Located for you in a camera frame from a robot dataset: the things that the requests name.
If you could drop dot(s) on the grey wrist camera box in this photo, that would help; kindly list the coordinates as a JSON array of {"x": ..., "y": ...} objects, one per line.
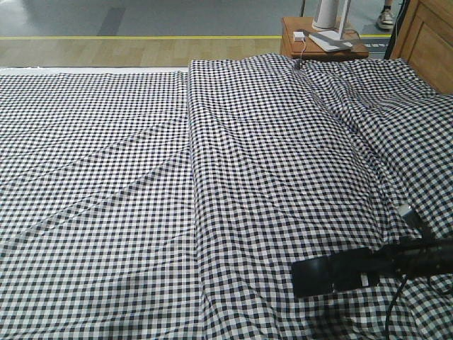
[{"x": 412, "y": 219}]

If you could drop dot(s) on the white cylindrical speaker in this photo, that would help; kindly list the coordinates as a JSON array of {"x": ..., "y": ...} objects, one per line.
[{"x": 326, "y": 15}]

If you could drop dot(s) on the person's sneaker foot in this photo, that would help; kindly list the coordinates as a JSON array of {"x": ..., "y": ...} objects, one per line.
[{"x": 385, "y": 20}]

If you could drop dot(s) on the white desk lamp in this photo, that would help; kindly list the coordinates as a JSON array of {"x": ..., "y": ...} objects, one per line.
[{"x": 333, "y": 40}]

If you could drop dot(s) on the checkered bed sheet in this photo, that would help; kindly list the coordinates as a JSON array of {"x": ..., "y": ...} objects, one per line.
[{"x": 97, "y": 234}]

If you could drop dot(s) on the wooden nightstand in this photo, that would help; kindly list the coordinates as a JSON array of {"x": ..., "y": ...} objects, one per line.
[{"x": 309, "y": 50}]

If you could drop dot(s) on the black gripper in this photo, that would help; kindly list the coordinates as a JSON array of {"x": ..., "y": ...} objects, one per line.
[{"x": 415, "y": 259}]

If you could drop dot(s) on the black white checkered duvet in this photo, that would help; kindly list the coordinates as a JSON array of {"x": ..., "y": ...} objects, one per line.
[{"x": 295, "y": 160}]

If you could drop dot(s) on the white charger adapter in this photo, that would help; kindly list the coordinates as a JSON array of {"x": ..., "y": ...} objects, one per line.
[{"x": 299, "y": 36}]

